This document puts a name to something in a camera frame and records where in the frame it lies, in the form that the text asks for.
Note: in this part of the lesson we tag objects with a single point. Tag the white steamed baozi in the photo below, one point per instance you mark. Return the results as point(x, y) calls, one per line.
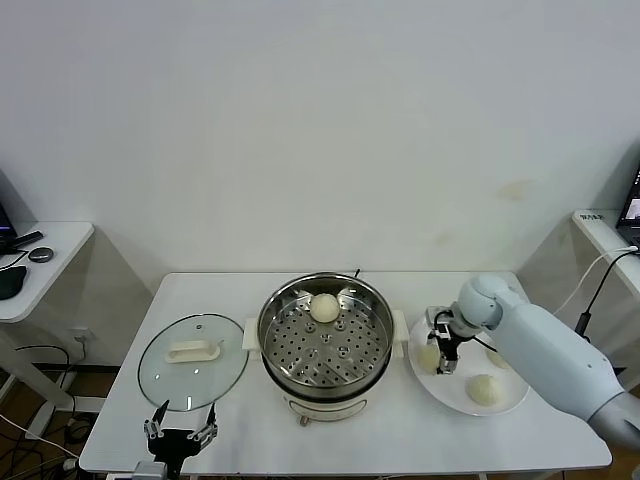
point(484, 390)
point(325, 307)
point(497, 360)
point(426, 359)

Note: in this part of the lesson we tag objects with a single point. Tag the cream electric cooker base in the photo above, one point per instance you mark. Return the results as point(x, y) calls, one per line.
point(325, 407)

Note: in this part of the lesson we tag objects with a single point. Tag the glass pot lid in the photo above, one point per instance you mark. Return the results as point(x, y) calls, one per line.
point(192, 351)

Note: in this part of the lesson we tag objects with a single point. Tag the white power strip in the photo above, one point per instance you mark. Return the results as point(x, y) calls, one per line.
point(70, 464)

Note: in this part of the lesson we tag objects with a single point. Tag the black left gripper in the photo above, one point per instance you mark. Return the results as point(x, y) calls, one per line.
point(172, 444)

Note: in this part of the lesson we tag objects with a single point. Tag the stainless steel steamer basket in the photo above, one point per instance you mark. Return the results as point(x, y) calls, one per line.
point(285, 350)

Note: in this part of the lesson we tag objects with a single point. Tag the dark laptop with blue line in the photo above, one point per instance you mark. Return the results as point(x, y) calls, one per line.
point(4, 220)

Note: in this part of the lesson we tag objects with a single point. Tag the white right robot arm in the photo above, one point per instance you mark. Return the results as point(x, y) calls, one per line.
point(540, 345)

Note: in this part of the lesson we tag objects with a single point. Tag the black computer mouse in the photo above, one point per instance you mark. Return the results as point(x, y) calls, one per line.
point(11, 284)

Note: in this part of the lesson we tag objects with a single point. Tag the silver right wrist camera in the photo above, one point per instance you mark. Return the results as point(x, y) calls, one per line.
point(436, 322)

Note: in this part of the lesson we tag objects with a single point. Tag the black bar device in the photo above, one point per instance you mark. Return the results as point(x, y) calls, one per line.
point(26, 241)

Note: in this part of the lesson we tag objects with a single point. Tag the black laptop with pink screen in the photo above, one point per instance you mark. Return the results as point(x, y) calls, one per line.
point(631, 210)

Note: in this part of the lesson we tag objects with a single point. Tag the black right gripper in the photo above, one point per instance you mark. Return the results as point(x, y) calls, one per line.
point(449, 349)

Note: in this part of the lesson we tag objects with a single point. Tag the white wall socket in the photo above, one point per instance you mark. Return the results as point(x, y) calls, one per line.
point(79, 336)

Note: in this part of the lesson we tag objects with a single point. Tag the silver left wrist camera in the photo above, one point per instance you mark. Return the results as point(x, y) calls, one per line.
point(150, 471)

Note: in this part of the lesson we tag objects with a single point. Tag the white desk label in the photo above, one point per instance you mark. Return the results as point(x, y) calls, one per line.
point(593, 217)

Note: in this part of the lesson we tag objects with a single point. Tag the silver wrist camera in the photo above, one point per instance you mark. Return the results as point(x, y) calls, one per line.
point(150, 471)
point(436, 322)

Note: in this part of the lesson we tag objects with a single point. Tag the white round plate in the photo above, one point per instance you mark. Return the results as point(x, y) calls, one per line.
point(445, 392)

